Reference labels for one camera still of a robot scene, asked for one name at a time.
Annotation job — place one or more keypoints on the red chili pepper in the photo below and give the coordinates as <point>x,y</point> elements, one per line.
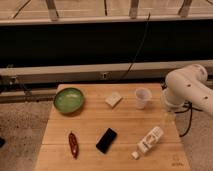
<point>73,144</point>

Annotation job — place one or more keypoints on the white plastic bottle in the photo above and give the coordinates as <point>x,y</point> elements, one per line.
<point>148,142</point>

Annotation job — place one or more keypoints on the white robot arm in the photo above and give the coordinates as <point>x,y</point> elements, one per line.
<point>187,84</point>

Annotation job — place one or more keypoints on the white sponge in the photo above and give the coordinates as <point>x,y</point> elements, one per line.
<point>113,99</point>

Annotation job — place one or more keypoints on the black eraser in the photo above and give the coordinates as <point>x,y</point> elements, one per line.
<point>106,140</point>

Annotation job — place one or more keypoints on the green bowl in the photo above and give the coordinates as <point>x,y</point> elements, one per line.
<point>68,100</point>

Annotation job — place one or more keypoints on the translucent plastic cup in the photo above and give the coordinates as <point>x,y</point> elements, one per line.
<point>143,96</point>

